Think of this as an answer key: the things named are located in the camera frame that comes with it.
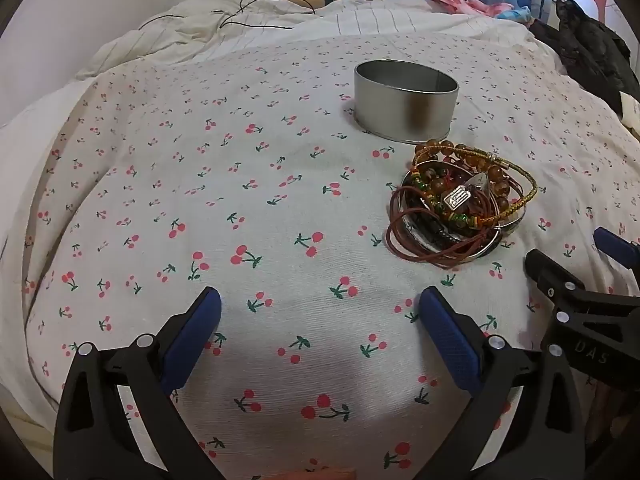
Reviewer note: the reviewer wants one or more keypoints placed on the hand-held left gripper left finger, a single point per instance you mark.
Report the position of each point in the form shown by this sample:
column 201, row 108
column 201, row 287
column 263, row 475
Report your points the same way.
column 192, row 340

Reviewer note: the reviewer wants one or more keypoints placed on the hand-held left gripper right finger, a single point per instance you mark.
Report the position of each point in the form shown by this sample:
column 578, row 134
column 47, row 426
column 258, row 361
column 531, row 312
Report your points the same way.
column 450, row 340

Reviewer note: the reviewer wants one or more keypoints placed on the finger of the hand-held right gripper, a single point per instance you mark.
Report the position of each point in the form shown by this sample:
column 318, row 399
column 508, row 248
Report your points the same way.
column 550, row 275
column 615, row 246

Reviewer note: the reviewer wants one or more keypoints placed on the silver charm pendant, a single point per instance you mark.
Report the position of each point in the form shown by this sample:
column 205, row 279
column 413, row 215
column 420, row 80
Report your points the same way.
column 457, row 195

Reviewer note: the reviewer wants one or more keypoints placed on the round silver metal tin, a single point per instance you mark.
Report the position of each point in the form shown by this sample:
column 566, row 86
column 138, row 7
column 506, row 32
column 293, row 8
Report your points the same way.
column 390, row 110

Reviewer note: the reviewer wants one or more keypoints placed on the white paper tag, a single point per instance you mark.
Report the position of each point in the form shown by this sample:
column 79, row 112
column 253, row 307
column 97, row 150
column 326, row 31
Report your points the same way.
column 631, row 107

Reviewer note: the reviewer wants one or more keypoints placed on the cherry print bed sheet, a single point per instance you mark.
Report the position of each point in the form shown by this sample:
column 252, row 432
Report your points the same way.
column 200, row 185

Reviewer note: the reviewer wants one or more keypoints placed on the black jacket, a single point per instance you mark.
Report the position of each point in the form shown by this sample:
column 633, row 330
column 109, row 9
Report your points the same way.
column 590, row 45

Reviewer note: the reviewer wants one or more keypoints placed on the white bed sheet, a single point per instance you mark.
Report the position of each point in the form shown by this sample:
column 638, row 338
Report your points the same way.
column 30, row 160

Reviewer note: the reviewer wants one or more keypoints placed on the light blue cloth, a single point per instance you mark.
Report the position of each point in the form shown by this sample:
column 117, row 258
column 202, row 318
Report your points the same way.
column 517, row 14

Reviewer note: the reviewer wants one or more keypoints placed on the white striped quilt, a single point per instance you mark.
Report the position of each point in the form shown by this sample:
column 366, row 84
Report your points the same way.
column 350, row 20

